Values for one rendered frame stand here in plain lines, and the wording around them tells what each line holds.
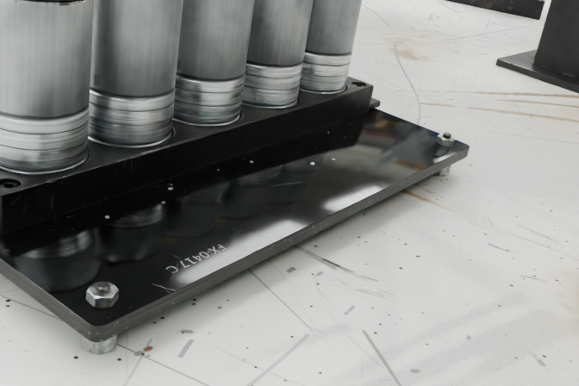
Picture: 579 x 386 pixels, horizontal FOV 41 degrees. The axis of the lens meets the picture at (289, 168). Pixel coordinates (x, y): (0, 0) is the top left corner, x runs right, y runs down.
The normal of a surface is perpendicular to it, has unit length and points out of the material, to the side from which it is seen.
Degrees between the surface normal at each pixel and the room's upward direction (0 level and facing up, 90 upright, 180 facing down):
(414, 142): 0
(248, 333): 0
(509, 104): 0
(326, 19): 90
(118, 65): 90
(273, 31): 90
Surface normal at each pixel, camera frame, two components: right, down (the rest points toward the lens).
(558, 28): -0.66, 0.22
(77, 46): 0.84, 0.33
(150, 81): 0.55, 0.42
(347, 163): 0.15, -0.90
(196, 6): -0.19, 0.38
